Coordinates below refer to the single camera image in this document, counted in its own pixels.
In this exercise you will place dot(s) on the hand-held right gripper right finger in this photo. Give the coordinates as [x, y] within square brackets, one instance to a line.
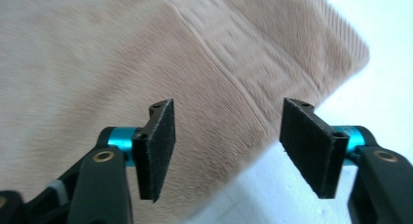
[311, 146]

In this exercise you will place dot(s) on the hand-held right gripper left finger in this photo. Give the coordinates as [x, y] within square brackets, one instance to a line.
[156, 152]

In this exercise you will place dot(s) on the light brown towel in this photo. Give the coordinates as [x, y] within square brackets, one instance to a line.
[130, 55]

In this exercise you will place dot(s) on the white grid mat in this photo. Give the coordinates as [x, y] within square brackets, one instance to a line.
[383, 87]

